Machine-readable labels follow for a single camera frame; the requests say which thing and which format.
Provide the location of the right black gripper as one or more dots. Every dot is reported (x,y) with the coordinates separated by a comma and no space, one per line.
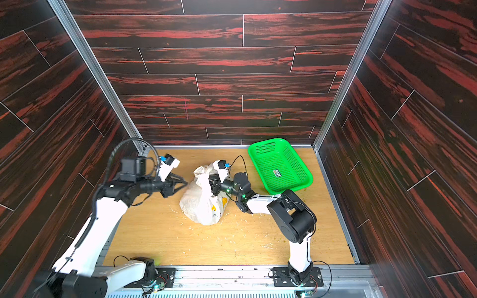
(215,184)

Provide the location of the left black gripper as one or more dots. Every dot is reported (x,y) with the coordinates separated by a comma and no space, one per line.
(169,186)

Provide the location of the white plastic bag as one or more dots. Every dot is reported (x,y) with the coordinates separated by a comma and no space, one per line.
(199,203)

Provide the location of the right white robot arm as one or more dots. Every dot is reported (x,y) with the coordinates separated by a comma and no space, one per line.
(293,217)

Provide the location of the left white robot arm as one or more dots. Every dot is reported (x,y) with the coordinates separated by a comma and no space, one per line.
(73,275)

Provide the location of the green plastic basket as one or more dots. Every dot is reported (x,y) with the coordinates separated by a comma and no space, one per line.
(279,166)

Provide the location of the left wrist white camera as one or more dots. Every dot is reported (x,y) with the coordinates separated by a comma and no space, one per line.
(167,164)

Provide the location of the wrist white camera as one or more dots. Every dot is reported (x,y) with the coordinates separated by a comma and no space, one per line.
(222,167)
(167,164)

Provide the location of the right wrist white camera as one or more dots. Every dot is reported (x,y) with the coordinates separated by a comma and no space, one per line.
(222,167)

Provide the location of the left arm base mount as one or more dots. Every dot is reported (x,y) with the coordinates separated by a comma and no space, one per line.
(141,273)

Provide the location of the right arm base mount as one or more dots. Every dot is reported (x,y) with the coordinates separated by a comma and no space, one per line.
(287,276)

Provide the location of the metal front rail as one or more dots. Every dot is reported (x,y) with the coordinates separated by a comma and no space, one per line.
(260,281)

